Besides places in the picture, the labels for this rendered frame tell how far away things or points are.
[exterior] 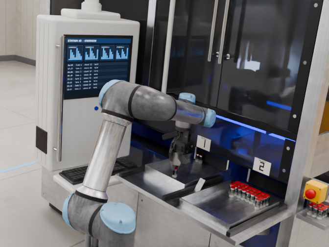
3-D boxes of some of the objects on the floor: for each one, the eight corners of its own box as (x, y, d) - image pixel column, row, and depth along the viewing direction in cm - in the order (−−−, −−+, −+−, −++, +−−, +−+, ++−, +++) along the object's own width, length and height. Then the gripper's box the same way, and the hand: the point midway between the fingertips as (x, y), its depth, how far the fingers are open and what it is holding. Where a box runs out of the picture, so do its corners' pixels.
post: (258, 362, 220) (351, -102, 160) (269, 370, 216) (368, -103, 156) (251, 369, 215) (343, -106, 155) (261, 378, 211) (361, -107, 151)
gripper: (183, 131, 194) (177, 176, 199) (199, 128, 201) (192, 172, 207) (170, 126, 199) (164, 170, 205) (185, 123, 207) (179, 166, 212)
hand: (174, 166), depth 207 cm, fingers closed, pressing on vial
